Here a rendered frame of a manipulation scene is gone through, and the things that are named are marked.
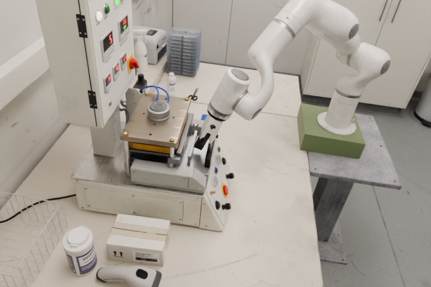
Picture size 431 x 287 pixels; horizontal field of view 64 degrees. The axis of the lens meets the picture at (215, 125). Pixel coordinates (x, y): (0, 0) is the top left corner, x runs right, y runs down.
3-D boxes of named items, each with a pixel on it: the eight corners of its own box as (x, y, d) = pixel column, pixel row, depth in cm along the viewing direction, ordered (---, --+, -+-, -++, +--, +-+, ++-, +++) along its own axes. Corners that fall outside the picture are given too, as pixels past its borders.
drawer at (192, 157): (124, 170, 122) (123, 154, 118) (142, 132, 140) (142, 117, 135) (208, 182, 121) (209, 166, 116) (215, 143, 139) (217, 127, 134)
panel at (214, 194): (223, 227, 128) (205, 192, 118) (229, 171, 152) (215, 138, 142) (228, 227, 127) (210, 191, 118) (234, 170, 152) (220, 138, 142)
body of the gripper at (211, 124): (228, 123, 113) (213, 147, 119) (230, 107, 121) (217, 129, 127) (206, 114, 111) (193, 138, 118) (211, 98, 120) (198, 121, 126)
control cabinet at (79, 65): (72, 175, 119) (29, -23, 81) (107, 120, 145) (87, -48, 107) (119, 182, 118) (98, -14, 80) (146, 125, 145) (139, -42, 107)
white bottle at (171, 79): (165, 95, 198) (165, 73, 189) (171, 93, 201) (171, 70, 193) (170, 99, 195) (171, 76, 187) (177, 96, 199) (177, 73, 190)
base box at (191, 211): (79, 211, 129) (72, 177, 119) (114, 147, 159) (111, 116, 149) (222, 232, 127) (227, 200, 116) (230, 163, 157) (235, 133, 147)
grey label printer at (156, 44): (120, 59, 220) (118, 33, 210) (134, 47, 236) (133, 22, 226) (158, 66, 216) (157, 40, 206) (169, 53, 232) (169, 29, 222)
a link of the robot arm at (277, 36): (312, 54, 113) (251, 125, 113) (273, 26, 117) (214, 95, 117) (313, 44, 104) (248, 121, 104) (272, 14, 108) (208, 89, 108)
